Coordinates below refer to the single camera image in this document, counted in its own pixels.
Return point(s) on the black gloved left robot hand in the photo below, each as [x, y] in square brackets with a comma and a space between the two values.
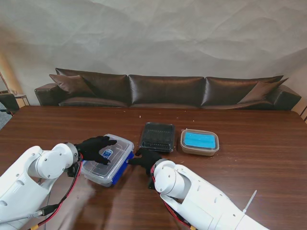
[94, 149]

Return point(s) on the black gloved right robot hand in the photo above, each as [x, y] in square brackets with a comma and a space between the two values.
[146, 159]

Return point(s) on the clear lid with blue label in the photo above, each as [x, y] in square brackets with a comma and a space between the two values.
[117, 153]

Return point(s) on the thin clear plastic tray lid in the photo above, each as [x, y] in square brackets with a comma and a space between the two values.
[157, 137]

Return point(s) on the clear container with blue clips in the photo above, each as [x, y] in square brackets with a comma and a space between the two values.
[117, 172]

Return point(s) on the kraft paper food container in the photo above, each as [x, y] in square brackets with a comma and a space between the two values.
[199, 152]

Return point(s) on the clear lid with blue insert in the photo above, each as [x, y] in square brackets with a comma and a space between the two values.
[199, 140]

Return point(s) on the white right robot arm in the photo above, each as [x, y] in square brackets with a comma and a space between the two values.
[204, 196]

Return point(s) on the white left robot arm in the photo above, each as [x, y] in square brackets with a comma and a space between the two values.
[31, 177]

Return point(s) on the black ribbed plastic tray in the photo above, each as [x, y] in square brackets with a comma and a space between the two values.
[157, 141]

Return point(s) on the brown leather cushion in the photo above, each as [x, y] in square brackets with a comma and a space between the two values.
[69, 85]
[261, 92]

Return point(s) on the dark brown leather sofa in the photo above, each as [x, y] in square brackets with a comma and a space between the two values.
[165, 91]

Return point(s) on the small side table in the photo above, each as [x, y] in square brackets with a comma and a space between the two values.
[21, 97]

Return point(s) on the black office chair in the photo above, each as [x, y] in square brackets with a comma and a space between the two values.
[9, 103]

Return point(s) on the white zip tie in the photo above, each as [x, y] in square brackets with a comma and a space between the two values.
[249, 201]

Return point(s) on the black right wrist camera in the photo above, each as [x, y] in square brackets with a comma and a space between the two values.
[151, 183]

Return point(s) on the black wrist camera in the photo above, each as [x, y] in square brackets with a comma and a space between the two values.
[151, 183]
[73, 170]

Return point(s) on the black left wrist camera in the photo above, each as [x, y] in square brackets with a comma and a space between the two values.
[73, 170]

